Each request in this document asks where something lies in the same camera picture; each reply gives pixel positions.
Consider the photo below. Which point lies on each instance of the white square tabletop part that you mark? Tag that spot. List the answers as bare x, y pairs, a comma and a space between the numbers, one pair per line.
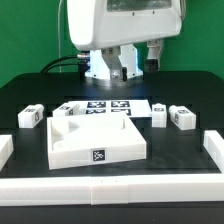
84, 140

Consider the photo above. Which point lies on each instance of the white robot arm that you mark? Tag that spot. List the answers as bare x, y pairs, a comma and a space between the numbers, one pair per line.
109, 29

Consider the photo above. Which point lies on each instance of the white sheet with markers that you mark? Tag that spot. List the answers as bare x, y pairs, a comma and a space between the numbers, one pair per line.
133, 108

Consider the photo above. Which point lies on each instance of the white front obstacle wall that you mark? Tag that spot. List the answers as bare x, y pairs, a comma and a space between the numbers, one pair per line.
111, 190

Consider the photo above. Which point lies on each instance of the white obstacle wall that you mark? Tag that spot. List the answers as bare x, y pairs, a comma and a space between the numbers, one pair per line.
214, 144
111, 190
6, 149

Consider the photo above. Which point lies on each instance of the white right obstacle wall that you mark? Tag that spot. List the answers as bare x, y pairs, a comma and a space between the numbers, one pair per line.
214, 144

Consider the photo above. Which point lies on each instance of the white left obstacle wall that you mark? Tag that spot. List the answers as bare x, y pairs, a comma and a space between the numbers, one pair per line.
6, 149

